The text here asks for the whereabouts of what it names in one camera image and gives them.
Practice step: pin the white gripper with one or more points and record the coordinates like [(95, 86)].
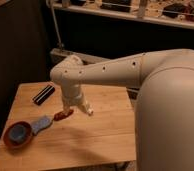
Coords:
[(68, 102)]

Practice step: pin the red pepper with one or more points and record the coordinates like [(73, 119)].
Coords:
[(62, 115)]

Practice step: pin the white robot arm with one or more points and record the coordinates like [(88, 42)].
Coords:
[(164, 111)]

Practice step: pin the white plastic bottle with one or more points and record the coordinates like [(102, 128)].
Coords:
[(86, 108)]

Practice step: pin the black rectangular box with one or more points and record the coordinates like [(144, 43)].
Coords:
[(43, 95)]

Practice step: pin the blue sponge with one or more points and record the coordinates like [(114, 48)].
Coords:
[(40, 124)]

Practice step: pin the wooden table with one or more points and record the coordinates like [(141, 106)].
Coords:
[(80, 140)]

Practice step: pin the metal stand pole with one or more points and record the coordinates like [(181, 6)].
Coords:
[(60, 45)]

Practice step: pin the blue cup in bowl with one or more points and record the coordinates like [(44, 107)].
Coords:
[(18, 133)]

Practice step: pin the red bowl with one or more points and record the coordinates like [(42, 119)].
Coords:
[(12, 145)]

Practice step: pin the cluttered wall shelf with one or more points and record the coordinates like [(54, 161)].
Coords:
[(136, 13)]

